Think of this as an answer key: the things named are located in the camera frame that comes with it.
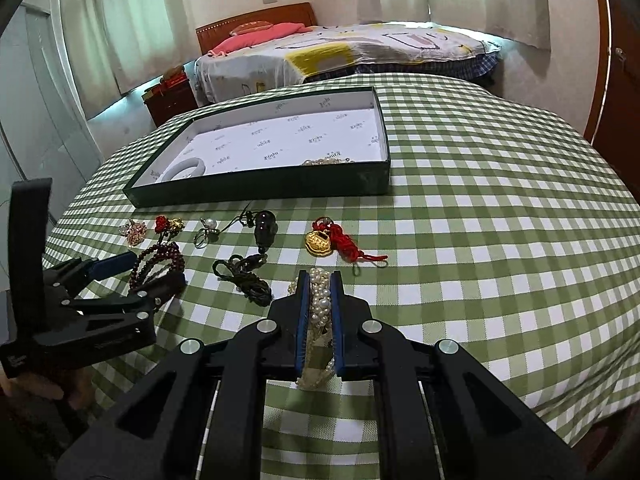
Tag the blue plaid bed skirt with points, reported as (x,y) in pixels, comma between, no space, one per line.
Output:
(425,67)

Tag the wooden nightstand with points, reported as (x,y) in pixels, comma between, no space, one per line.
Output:
(170,102)

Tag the wooden door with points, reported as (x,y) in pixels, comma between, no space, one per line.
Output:
(620,100)

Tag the pink crystal brooch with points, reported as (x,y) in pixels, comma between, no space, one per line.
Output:
(134,232)

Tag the red box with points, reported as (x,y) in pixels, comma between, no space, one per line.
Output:
(174,78)

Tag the frosted glass wardrobe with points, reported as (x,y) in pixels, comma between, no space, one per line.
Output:
(40,110)

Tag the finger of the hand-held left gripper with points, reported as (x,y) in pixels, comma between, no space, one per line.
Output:
(120,317)
(116,264)

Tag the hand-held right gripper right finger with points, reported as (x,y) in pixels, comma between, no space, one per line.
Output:
(339,325)

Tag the red flower gold charm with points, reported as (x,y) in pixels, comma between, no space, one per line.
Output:
(161,223)

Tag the pink pillow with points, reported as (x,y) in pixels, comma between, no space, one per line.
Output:
(250,40)

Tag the dark green jewelry box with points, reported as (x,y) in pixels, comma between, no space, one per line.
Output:
(280,130)

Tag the printed bedsheet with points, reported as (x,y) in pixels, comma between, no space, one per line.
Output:
(360,50)

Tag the wooden headboard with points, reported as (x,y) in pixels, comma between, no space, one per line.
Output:
(235,20)

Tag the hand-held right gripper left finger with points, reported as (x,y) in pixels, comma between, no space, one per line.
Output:
(301,325)

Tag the person's left hand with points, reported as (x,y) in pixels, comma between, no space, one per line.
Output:
(40,386)

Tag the orange patterned pillow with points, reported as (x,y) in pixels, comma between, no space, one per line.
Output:
(252,27)

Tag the white jade bangle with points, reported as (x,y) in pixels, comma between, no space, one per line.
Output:
(200,167)

